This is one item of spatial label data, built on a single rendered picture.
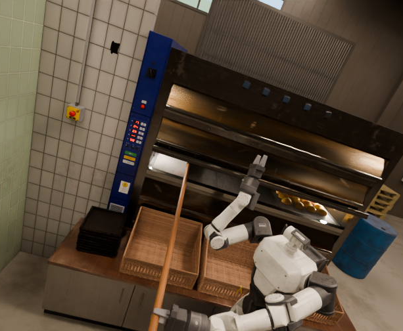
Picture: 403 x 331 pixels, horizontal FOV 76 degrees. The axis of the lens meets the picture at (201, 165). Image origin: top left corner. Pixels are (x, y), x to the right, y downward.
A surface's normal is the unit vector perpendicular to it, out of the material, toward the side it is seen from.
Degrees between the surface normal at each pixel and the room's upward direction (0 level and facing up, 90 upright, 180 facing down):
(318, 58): 90
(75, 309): 90
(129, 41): 90
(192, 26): 90
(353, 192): 70
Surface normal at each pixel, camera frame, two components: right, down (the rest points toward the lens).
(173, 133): 0.11, 0.05
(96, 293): 0.00, 0.37
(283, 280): -0.79, -0.05
